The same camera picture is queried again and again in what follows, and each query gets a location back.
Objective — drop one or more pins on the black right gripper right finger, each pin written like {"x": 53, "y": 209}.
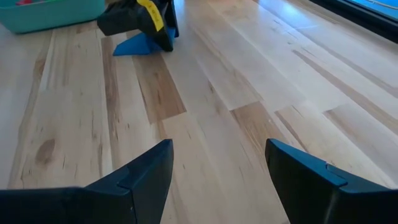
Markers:
{"x": 326, "y": 199}

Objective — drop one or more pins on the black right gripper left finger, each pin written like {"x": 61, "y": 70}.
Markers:
{"x": 93, "y": 205}

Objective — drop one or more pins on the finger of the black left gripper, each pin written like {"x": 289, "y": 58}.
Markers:
{"x": 174, "y": 18}
{"x": 130, "y": 15}

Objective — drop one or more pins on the blue long wedge block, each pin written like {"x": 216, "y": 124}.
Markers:
{"x": 133, "y": 46}

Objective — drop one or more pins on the teal plastic bin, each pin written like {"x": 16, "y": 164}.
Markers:
{"x": 46, "y": 18}

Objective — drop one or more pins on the black table frame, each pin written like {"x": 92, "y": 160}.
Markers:
{"x": 373, "y": 26}

